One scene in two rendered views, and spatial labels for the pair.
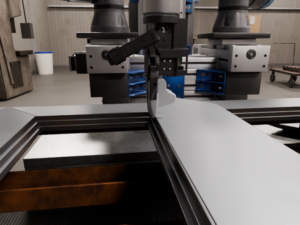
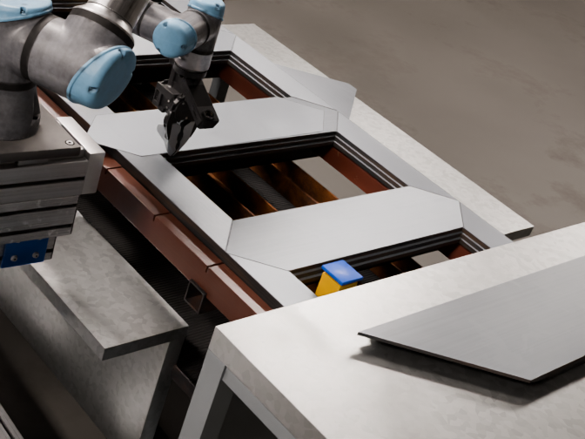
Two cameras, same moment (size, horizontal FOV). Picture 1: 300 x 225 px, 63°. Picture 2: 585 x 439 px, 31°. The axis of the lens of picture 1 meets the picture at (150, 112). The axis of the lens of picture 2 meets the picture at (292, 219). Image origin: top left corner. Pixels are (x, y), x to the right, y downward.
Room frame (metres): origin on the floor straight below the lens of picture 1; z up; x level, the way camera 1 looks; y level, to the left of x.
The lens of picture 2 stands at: (1.74, 1.70, 1.93)
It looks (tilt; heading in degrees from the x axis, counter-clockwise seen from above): 29 degrees down; 226
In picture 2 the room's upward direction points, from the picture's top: 19 degrees clockwise
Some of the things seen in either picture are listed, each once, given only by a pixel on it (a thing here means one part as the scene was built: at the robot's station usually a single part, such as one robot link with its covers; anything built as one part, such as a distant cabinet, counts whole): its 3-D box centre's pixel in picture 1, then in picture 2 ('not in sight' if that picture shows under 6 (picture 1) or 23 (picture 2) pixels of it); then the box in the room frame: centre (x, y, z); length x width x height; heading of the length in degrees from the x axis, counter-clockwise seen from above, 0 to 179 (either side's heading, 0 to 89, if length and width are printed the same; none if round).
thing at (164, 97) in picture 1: (162, 99); (177, 132); (0.51, -0.03, 0.89); 0.06 x 0.03 x 0.09; 98
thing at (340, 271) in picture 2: not in sight; (341, 275); (0.42, 0.50, 0.88); 0.06 x 0.06 x 0.02; 8
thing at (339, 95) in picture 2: not in sight; (317, 86); (-0.23, -0.45, 0.77); 0.45 x 0.20 x 0.04; 98
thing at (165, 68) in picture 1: (163, 47); (182, 89); (0.53, -0.03, 0.99); 0.09 x 0.08 x 0.12; 98
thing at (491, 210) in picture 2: not in sight; (347, 122); (-0.25, -0.31, 0.74); 1.20 x 0.26 x 0.03; 98
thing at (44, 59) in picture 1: (44, 62); not in sight; (8.03, 3.42, 0.35); 0.55 x 0.55 x 0.70
